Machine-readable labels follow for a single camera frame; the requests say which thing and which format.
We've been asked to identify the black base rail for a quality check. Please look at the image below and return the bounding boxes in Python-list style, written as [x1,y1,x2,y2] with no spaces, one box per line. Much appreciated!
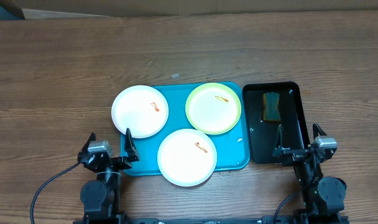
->
[72,214,351,224]

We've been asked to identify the green yellow sponge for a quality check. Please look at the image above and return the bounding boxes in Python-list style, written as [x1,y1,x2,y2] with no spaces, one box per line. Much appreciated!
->
[262,92,280,122]

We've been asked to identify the teal plastic tray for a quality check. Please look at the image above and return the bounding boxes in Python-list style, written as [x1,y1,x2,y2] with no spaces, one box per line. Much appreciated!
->
[119,81,251,177]

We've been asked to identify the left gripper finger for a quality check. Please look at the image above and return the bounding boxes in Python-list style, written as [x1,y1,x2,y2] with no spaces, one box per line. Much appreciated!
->
[124,128,137,156]
[81,133,96,152]

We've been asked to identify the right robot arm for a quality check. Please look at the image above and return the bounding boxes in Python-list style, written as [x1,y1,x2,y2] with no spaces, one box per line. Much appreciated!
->
[272,123,349,223]

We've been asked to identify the lime green plate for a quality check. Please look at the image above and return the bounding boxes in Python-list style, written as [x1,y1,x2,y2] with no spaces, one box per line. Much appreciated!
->
[185,83,241,135]

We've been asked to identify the cardboard panel at back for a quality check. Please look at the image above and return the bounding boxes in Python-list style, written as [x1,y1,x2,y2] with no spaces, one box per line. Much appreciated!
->
[14,0,378,16]

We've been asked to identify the black rectangular tray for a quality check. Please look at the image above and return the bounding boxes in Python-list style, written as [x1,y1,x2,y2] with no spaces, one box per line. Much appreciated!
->
[242,82,310,164]

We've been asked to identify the white plate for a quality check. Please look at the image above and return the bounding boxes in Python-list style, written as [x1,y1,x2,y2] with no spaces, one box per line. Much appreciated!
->
[157,129,218,187]
[111,85,169,139]

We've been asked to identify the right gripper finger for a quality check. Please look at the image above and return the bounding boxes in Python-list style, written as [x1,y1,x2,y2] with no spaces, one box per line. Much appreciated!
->
[275,124,284,148]
[312,123,326,139]

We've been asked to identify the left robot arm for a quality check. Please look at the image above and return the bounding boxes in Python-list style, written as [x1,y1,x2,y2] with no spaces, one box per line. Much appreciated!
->
[78,129,140,223]

